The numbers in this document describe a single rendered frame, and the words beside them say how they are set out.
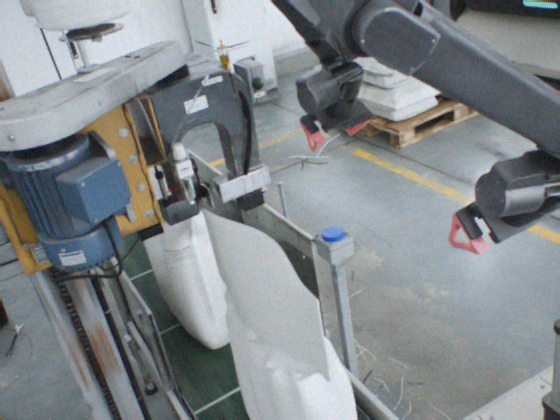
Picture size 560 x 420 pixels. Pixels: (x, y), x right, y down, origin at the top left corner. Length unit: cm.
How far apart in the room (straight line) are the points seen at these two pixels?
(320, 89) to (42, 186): 54
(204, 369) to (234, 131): 85
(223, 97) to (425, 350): 144
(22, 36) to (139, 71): 280
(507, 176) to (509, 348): 178
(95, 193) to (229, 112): 47
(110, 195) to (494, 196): 67
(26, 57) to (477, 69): 363
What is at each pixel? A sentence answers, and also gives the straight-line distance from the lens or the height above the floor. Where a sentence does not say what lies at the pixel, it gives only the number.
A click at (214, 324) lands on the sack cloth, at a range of 197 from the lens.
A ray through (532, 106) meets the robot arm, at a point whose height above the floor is 145.
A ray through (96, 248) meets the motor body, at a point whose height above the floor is 113.
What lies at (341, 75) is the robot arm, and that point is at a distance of 108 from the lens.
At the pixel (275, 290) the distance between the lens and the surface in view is 112.
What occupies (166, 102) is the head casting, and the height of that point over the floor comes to 131.
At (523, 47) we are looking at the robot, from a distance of 104.
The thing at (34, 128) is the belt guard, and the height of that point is 140.
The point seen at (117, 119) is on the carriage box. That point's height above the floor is 130.
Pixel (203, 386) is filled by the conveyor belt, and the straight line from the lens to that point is 190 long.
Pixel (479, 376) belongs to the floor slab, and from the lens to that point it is 235.
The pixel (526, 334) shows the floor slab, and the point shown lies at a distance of 254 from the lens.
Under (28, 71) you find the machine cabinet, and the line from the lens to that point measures 405.
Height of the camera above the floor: 168
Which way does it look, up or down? 29 degrees down
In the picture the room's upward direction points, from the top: 11 degrees counter-clockwise
